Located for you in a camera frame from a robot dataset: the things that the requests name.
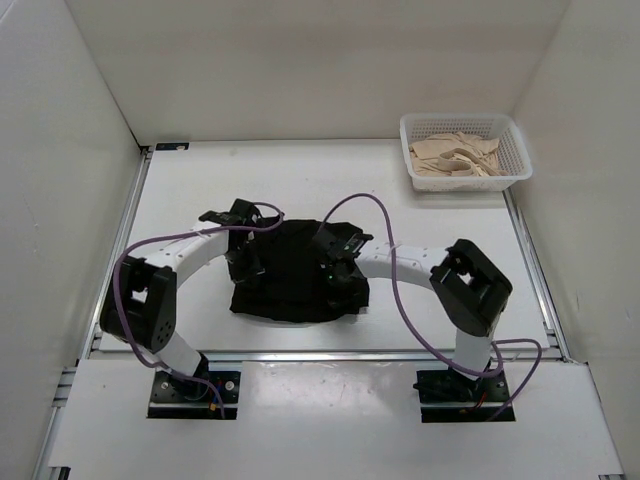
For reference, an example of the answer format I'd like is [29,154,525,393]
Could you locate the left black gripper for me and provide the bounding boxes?
[224,238,264,290]

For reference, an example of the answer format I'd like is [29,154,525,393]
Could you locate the black trousers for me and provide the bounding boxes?
[230,219,370,323]

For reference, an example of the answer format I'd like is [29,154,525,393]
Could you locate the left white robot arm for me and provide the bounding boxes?
[99,199,264,400]

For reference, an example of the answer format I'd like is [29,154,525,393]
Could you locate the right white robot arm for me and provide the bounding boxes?
[312,228,513,400]

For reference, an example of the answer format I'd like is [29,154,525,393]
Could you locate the beige trousers in basket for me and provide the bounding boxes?
[409,132,508,177]

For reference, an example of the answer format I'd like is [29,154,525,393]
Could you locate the dark label sticker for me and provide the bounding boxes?
[155,142,190,151]

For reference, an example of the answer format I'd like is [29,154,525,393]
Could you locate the white plastic basket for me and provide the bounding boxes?
[400,113,533,192]

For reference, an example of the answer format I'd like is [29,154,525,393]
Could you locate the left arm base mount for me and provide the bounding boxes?
[147,360,241,421]

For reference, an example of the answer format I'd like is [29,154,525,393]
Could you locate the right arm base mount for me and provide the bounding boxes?
[413,369,516,424]

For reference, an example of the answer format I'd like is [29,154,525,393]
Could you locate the aluminium left rail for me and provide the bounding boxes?
[76,145,155,363]

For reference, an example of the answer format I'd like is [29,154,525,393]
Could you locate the aluminium front rail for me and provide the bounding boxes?
[205,349,567,362]

